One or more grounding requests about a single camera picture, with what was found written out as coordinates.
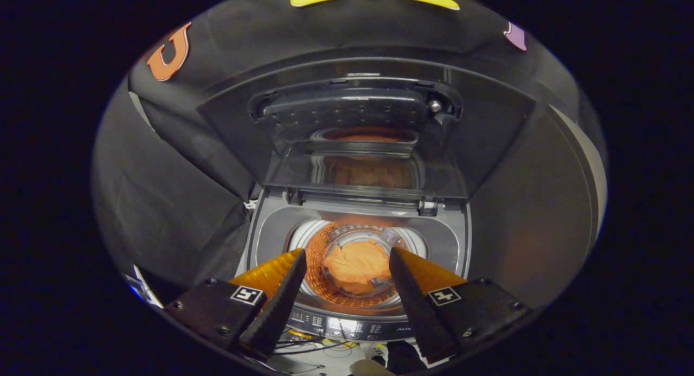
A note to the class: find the dark washing machine lid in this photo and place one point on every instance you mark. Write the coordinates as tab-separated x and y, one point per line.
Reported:
488	121

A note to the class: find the black backdrop cloth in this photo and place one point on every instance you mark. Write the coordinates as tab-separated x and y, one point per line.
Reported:
162	191

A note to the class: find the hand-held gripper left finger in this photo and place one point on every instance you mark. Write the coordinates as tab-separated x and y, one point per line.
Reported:
279	305

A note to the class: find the orange polo shirt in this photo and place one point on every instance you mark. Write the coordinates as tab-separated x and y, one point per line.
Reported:
355	265

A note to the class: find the grey cabinet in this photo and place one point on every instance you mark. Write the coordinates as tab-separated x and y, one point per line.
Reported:
531	218

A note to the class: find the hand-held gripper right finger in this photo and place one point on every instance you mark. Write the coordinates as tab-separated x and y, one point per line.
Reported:
415	305

